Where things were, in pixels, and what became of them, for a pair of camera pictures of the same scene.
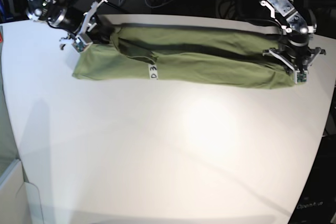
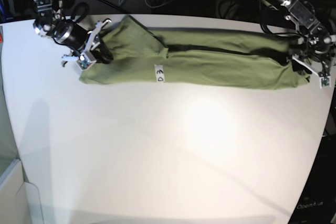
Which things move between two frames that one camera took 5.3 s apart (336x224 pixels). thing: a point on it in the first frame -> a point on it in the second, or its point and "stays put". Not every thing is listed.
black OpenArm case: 317,204 stays put
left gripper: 300,64 -> 315,66
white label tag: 153,72 -> 159,73
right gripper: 100,29 -> 92,41
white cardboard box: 19,200 stays put
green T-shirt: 196,54 stays put
